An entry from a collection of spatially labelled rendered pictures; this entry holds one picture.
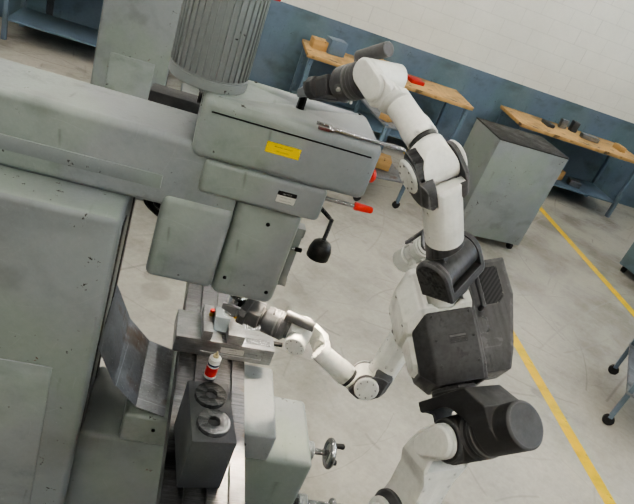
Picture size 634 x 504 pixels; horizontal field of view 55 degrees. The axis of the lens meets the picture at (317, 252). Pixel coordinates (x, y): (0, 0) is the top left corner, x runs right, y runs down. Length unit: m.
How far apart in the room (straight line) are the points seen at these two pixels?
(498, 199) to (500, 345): 4.76
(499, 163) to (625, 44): 4.03
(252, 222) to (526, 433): 0.87
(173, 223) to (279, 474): 1.03
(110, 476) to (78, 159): 1.13
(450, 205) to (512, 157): 4.84
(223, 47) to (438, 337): 0.87
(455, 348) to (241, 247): 0.64
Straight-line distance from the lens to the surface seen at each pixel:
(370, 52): 1.47
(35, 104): 1.62
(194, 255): 1.72
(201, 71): 1.54
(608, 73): 9.75
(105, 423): 2.19
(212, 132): 1.55
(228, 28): 1.51
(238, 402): 2.07
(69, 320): 1.76
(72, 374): 1.89
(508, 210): 6.44
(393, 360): 1.93
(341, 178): 1.61
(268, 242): 1.72
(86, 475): 2.31
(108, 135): 1.61
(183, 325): 2.18
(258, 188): 1.62
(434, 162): 1.31
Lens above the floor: 2.35
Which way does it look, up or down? 28 degrees down
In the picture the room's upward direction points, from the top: 22 degrees clockwise
